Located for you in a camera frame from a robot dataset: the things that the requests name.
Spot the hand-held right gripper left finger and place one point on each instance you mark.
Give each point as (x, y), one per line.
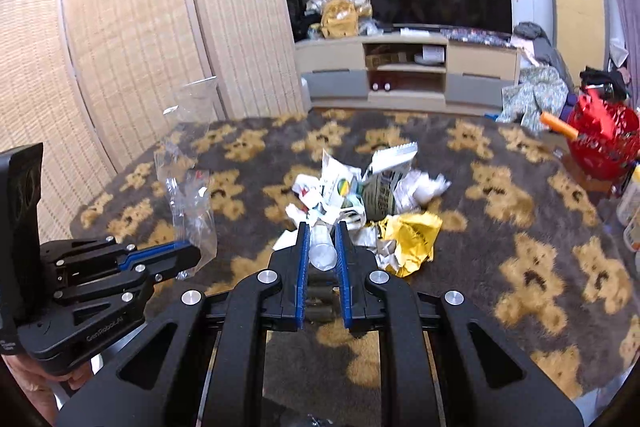
(301, 272)

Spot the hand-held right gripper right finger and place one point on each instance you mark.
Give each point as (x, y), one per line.
(344, 272)

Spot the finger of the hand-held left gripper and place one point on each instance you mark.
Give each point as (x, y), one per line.
(100, 287)
(165, 254)

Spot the clear plastic cup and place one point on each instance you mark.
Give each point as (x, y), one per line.
(322, 252)

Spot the clear plastic bag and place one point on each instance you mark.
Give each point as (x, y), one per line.
(192, 202)

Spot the yellow wrapper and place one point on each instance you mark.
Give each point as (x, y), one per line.
(412, 242)

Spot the person's left hand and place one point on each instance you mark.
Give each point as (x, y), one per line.
(35, 382)

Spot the small white paper piece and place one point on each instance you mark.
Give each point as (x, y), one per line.
(286, 239)

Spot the silver foil wrapper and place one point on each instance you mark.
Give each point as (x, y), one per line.
(377, 247)

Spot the white crumpled paper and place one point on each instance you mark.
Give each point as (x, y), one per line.
(305, 187)

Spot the white wrapper with colourful label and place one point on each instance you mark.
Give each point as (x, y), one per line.
(340, 187)

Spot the grey and white snack bag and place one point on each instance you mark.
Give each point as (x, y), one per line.
(382, 192)

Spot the white crumpled tissue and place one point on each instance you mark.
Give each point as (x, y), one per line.
(420, 189)

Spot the grey teddy bear pattern cushion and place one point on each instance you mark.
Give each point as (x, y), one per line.
(500, 187)

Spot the beige woven folding screen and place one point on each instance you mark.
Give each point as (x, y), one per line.
(125, 7)

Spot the beige television stand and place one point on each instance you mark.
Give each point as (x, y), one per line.
(480, 67)

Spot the yellow bag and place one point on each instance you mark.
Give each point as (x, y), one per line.
(337, 19)

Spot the floral cloth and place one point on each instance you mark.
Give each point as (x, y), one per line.
(537, 99)

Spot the orange tube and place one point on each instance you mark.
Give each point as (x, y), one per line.
(557, 124)

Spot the red plastic basket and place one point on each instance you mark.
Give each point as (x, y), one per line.
(605, 152)

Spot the white and pink container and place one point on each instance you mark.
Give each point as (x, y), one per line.
(635, 232)

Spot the cream plastic bottle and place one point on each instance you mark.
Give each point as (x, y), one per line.
(631, 192)

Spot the grey cloth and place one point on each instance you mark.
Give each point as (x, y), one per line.
(537, 42)

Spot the red plastic toy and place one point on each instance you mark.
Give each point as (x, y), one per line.
(600, 112)

